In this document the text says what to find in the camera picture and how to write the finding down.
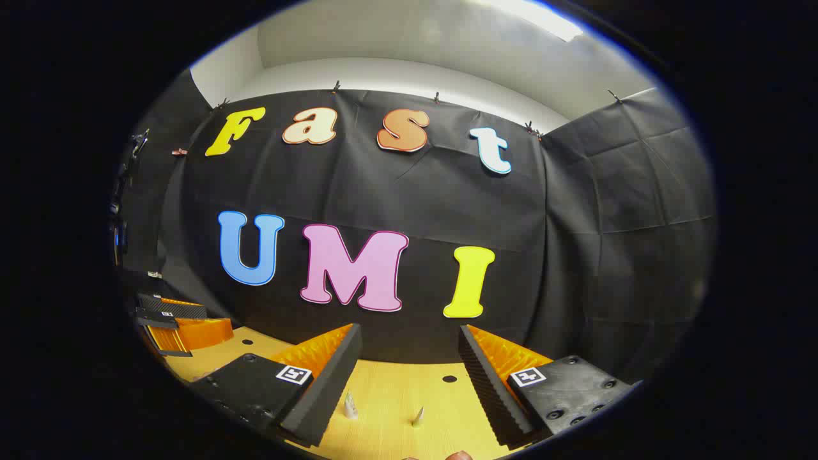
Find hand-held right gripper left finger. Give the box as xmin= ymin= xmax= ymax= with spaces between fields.
xmin=189 ymin=323 xmax=363 ymax=448

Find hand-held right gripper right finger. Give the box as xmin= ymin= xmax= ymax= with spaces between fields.
xmin=458 ymin=324 xmax=643 ymax=449

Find black backdrop cloth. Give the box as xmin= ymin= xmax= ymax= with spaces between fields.
xmin=118 ymin=69 xmax=716 ymax=384

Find ceiling light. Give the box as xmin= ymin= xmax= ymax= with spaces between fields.
xmin=473 ymin=0 xmax=583 ymax=43

